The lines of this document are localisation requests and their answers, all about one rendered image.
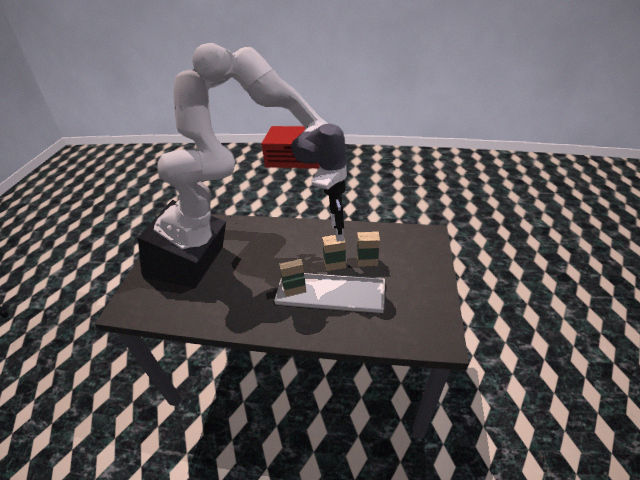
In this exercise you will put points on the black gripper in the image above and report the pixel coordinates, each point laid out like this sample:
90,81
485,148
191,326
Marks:
336,208

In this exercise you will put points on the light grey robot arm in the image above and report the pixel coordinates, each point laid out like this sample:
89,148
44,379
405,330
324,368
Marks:
189,224

